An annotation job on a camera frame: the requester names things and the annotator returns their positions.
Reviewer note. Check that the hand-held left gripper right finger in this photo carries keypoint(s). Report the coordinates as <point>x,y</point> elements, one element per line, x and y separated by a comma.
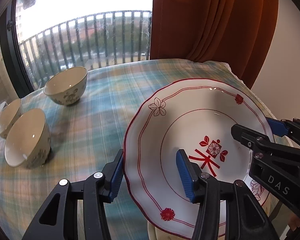
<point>183,175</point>

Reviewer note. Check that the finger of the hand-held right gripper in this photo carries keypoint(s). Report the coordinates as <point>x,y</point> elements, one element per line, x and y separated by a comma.
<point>242,135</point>
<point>275,127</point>

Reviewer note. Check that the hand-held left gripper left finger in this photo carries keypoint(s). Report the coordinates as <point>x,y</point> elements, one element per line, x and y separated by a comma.
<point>115,177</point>

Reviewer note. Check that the white plate with red pattern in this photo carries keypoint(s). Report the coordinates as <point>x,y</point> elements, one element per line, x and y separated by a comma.
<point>190,120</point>

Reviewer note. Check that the cream bowl with blue flowers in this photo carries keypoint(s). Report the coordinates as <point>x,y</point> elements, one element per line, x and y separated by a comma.
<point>25,140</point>
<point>7,117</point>
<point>65,85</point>

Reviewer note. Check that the plaid tablecloth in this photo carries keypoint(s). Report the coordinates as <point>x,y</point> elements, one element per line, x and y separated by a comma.
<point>95,130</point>

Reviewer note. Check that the orange curtain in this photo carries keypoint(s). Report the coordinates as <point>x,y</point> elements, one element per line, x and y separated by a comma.
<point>202,17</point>

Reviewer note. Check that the balcony railing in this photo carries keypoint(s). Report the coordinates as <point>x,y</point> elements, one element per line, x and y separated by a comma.
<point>90,37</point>

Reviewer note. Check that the black window frame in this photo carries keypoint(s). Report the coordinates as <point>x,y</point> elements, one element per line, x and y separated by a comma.
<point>12,55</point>

